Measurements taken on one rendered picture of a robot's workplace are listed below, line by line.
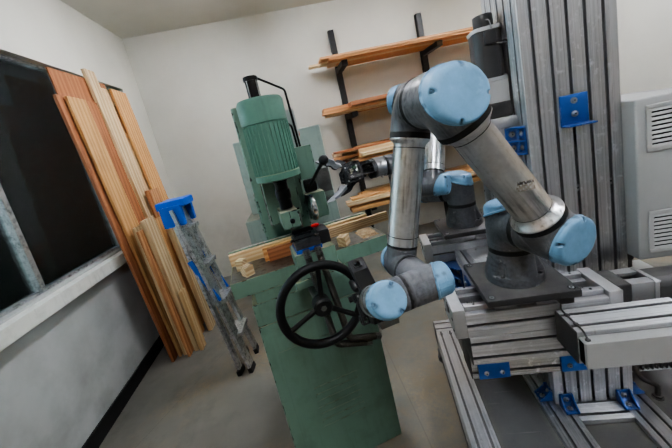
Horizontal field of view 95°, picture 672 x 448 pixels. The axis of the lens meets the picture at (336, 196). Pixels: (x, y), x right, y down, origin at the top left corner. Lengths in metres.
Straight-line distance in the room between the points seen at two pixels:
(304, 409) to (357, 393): 0.22
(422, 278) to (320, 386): 0.84
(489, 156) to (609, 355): 0.56
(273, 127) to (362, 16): 2.88
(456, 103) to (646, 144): 0.70
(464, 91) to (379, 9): 3.40
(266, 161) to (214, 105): 2.56
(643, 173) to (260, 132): 1.17
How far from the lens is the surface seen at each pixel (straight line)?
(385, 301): 0.64
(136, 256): 2.55
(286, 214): 1.21
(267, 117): 1.16
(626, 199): 1.26
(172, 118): 3.79
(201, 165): 3.71
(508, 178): 0.72
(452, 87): 0.61
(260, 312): 1.20
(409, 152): 0.74
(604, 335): 1.01
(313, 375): 1.38
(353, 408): 1.53
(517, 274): 0.96
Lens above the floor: 1.31
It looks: 11 degrees down
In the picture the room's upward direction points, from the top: 13 degrees counter-clockwise
